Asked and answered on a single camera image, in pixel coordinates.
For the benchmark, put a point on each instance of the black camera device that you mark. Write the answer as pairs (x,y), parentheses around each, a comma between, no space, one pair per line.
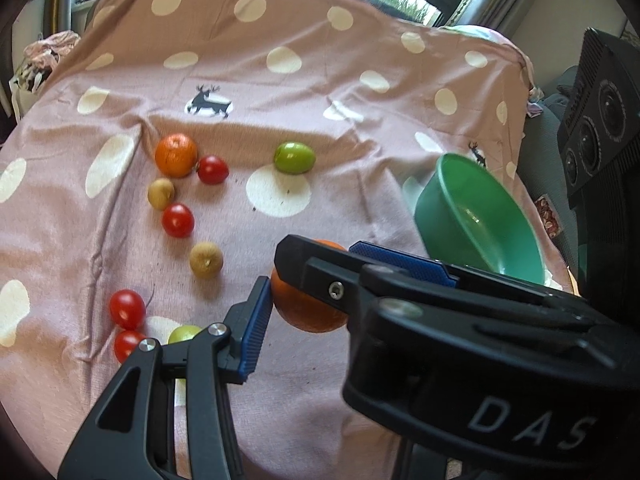
(599,133)

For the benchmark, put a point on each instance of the red cherry tomato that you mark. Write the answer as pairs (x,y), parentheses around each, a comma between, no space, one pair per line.
(127,309)
(178,221)
(125,342)
(212,170)

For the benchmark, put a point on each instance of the large orange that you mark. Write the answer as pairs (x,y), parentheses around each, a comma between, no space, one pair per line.
(176,155)

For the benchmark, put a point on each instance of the brown longan lower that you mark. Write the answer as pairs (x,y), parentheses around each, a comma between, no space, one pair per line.
(206,260)

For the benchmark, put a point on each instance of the green plastic bowl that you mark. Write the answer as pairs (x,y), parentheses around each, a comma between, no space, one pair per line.
(466,217)

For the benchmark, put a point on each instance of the red snack packet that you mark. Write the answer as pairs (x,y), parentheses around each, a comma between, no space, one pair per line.
(548,216)

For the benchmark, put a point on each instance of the brown longan upper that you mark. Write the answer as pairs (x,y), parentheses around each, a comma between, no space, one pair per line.
(161,193)

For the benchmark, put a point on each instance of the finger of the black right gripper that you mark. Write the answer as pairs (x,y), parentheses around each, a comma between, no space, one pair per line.
(327,274)

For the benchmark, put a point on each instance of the small green fruit bottom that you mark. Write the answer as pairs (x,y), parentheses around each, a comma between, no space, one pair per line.
(183,333)

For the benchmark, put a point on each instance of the grey sofa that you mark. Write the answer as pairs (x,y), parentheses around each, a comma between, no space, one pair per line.
(540,165)

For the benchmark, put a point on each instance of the pile of clothes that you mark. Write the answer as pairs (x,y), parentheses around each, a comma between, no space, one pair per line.
(40,59)

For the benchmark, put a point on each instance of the red cherry tomato bottom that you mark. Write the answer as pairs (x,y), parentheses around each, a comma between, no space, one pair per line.
(125,342)

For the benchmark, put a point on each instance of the brown longan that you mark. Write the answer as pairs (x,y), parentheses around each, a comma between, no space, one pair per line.
(206,260)
(161,193)

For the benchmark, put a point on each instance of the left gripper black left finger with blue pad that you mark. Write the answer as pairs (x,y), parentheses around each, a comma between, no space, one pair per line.
(129,432)

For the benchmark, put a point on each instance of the green fruit on cloth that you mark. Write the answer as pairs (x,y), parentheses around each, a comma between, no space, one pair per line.
(294,158)

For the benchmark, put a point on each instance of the pink polka dot cloth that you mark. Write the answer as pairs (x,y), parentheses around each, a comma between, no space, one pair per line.
(377,99)

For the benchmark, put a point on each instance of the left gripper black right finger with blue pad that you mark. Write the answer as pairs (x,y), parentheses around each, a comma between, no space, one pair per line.
(422,269)

